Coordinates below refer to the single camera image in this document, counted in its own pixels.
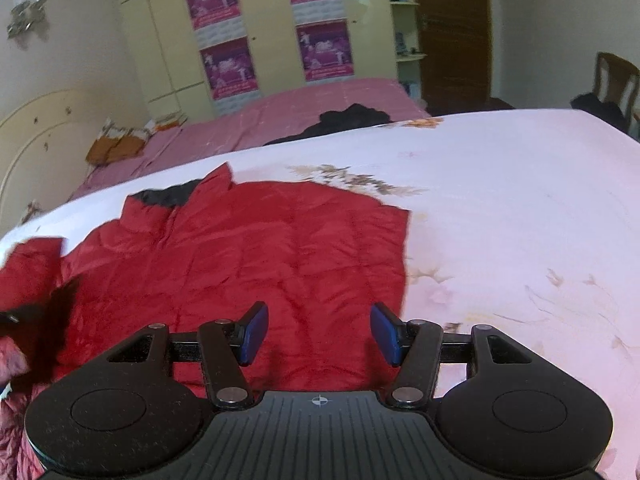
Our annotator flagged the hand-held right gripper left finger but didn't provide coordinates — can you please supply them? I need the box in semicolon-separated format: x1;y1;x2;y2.
105;301;271;411

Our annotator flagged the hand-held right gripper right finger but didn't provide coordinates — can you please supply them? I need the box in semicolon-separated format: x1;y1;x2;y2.
369;301;536;411

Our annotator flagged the red puffer jacket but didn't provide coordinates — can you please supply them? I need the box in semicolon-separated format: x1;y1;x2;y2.
0;162;412;396

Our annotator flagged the red patterned cloth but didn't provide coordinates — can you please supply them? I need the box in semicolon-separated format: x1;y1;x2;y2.
0;335;51;480

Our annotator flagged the white floral blanket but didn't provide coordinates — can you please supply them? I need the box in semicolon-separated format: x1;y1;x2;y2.
0;109;640;480

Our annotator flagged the cream bed headboard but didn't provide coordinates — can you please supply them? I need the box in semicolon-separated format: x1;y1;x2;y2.
0;89;152;228

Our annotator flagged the orange pillow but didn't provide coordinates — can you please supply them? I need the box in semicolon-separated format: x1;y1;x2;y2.
86;130;147;165

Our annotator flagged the black cloth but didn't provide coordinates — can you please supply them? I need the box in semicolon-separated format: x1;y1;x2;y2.
262;103;393;147

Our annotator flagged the pink bed sheet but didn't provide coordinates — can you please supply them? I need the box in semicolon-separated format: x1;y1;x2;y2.
67;77;432;202

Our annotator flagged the white patterned pillow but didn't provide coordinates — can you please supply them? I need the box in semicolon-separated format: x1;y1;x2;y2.
99;114;190;142

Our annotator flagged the brown wooden door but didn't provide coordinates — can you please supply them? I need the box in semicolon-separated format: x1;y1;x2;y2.
407;0;497;108

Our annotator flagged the dark cloth on chair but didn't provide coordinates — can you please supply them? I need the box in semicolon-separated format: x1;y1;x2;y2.
570;92;632;135

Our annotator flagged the cream wardrobe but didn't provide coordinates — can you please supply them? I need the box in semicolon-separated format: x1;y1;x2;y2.
107;0;401;117

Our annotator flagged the cream corner shelf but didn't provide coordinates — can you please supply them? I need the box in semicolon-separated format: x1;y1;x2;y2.
384;0;429;102

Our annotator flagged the wooden chair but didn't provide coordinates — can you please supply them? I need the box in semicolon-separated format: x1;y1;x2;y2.
594;52;640;133

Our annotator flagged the silver wall ornament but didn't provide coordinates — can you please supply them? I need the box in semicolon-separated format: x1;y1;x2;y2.
6;0;52;39

